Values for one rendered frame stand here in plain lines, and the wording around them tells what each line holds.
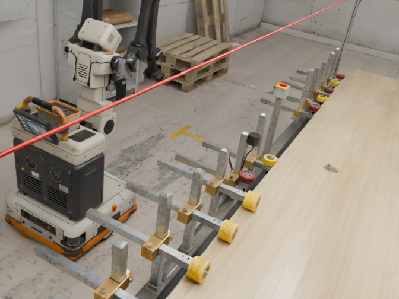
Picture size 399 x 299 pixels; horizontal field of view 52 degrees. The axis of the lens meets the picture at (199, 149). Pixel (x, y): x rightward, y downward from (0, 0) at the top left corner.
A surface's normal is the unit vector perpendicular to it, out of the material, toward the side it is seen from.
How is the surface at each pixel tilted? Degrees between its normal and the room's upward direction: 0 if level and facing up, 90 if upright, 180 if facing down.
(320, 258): 0
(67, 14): 90
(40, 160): 90
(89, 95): 82
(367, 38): 90
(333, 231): 0
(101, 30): 48
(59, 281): 0
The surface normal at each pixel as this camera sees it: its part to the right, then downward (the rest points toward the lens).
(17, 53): 0.87, 0.33
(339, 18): -0.48, 0.37
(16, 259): 0.14, -0.87
